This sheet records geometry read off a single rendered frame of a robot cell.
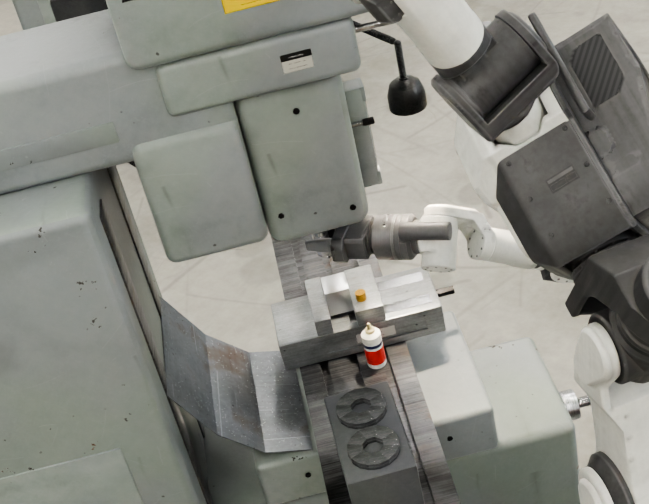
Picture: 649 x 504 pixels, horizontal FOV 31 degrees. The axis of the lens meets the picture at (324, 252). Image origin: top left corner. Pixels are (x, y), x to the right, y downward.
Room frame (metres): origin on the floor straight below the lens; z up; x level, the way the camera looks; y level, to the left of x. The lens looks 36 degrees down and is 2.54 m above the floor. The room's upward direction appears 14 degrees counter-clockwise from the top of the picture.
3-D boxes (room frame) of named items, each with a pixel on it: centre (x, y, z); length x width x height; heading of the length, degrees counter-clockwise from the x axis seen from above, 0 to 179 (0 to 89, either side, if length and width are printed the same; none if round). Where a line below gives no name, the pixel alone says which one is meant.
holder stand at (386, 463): (1.46, 0.00, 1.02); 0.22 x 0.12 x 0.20; 2
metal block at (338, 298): (1.95, -0.01, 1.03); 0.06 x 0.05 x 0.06; 1
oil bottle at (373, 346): (1.83, -0.05, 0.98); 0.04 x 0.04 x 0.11
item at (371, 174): (1.87, -0.12, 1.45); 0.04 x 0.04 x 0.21; 1
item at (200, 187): (1.86, 0.19, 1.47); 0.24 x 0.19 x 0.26; 1
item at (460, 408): (1.87, -0.01, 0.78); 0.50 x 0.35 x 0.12; 91
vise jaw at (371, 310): (1.95, -0.06, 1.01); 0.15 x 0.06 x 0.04; 1
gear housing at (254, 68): (1.87, 0.03, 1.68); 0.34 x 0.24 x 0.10; 91
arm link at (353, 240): (1.83, -0.09, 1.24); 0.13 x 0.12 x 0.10; 156
